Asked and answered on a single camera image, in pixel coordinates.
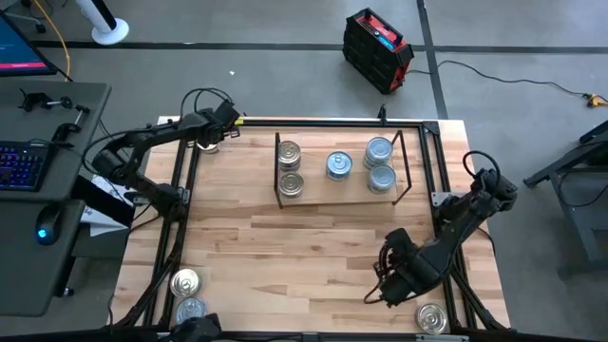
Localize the black bar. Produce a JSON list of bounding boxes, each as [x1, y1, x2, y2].
[[69, 174, 137, 228]]

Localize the white paper sheets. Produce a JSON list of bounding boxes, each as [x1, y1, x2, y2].
[[79, 171, 139, 238]]

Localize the yellow power plug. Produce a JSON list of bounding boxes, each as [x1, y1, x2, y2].
[[582, 92, 608, 108]]

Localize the computer monitor with blue screen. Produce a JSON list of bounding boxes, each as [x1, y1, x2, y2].
[[0, 9, 59, 77]]

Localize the black camera cable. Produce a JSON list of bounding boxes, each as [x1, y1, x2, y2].
[[179, 86, 235, 120]]

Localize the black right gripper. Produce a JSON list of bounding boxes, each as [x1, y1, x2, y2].
[[379, 263, 431, 308]]

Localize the wooden shelf with black legs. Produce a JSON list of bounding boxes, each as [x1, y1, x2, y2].
[[274, 128, 413, 210]]

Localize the backlit black keyboard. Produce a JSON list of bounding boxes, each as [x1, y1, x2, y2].
[[0, 140, 54, 193]]

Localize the red and black tool case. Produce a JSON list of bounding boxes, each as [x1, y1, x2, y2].
[[341, 7, 415, 95]]

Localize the yellow cable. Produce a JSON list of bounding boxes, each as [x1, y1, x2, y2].
[[31, 0, 72, 83]]

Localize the black metal table stand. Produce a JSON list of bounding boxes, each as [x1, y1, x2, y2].
[[522, 118, 608, 276]]

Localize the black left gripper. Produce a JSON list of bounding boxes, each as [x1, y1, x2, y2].
[[192, 100, 241, 143]]

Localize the black floor cable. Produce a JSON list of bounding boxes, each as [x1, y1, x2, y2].
[[407, 59, 590, 99]]

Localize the black screw clamp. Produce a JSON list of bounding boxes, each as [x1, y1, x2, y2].
[[50, 104, 91, 143], [17, 87, 74, 114]]

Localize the black computer mouse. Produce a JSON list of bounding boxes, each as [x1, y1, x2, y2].
[[30, 204, 66, 249]]

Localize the dark grey desk top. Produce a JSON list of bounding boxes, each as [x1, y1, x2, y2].
[[0, 79, 113, 204], [0, 199, 87, 318]]

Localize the white round-base stand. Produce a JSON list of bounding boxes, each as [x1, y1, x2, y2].
[[75, 0, 130, 47]]

